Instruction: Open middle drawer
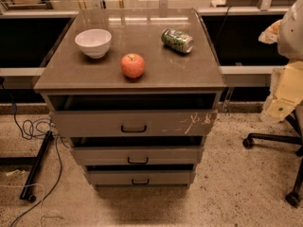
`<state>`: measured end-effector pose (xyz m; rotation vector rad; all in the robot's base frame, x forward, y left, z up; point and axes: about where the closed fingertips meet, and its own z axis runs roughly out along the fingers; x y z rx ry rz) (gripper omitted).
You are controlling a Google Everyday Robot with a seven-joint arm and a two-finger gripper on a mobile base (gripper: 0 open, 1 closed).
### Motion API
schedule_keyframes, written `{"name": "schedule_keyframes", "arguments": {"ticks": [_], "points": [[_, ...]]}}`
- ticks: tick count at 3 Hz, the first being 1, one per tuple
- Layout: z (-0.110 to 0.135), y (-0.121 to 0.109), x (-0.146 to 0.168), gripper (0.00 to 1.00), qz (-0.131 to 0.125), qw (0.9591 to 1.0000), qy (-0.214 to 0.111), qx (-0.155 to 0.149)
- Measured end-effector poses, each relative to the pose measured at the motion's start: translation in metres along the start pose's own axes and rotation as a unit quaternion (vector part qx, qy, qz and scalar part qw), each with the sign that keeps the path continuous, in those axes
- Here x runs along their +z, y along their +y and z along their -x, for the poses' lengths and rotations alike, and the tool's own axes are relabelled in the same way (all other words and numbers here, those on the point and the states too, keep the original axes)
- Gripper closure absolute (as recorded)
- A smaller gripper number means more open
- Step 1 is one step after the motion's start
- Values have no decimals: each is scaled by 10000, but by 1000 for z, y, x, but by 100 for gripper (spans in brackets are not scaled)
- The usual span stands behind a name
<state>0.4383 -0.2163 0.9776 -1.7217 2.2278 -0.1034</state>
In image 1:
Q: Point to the grey drawer cabinet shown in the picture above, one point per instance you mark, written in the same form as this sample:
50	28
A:
171	80

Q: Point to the red apple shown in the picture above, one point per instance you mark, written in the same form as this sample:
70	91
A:
132	66

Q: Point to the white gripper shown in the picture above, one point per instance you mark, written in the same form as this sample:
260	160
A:
292	37

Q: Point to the grey top drawer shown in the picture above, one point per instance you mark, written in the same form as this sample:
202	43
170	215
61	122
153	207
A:
134	123

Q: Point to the grey drawer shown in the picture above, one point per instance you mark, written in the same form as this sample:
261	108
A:
141	177
114	156
134	123

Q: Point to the grey bottom drawer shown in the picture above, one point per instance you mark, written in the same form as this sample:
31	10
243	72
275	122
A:
141	177

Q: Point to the black office chair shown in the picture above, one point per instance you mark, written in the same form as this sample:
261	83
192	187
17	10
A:
295	119

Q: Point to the green soda can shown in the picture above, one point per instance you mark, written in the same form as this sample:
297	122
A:
177	40

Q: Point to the white ceramic bowl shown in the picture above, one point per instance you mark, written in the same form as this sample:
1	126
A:
94	43

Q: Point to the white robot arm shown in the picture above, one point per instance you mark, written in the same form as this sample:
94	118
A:
290	40

